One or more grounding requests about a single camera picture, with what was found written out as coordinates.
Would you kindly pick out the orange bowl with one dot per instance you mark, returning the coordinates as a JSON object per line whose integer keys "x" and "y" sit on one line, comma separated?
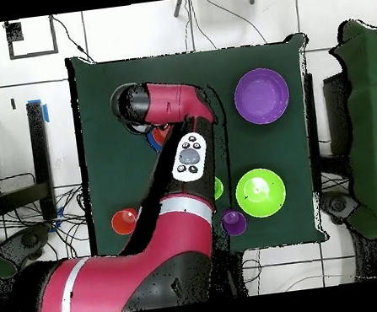
{"x": 159, "y": 135}

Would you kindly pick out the large light blue bowl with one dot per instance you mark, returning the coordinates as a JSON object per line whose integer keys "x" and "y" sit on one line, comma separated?
{"x": 150, "y": 142}

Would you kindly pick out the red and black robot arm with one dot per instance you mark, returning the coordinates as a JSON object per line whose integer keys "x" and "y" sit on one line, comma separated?
{"x": 168, "y": 100}

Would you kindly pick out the green cup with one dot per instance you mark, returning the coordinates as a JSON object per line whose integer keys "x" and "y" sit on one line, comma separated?
{"x": 219, "y": 188}

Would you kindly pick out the dark green tablecloth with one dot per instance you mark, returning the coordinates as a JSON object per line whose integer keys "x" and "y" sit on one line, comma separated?
{"x": 115, "y": 171}

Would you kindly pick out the purple cup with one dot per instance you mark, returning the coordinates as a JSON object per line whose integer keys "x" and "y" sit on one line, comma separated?
{"x": 236, "y": 225}

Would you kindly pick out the large green bowl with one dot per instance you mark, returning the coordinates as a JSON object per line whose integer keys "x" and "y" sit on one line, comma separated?
{"x": 261, "y": 198}

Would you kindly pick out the large purple bowl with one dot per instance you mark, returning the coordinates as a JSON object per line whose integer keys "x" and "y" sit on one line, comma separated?
{"x": 261, "y": 96}

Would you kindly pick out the orange cup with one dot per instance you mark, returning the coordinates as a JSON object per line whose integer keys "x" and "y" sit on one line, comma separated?
{"x": 122, "y": 223}

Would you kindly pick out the black metal stand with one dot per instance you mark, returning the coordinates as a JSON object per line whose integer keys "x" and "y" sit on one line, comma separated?
{"x": 313, "y": 130}
{"x": 40, "y": 157}

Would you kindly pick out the black floor stand base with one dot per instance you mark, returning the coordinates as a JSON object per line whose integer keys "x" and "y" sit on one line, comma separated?
{"x": 337, "y": 204}
{"x": 29, "y": 240}

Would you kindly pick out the small black floor marker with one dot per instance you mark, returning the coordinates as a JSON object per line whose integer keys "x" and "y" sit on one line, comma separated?
{"x": 13, "y": 103}

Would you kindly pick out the camera tripod legs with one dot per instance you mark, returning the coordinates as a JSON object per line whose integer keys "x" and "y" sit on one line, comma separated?
{"x": 178, "y": 8}

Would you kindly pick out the gray square floor frame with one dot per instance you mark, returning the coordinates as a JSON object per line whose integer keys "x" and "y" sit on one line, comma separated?
{"x": 33, "y": 54}

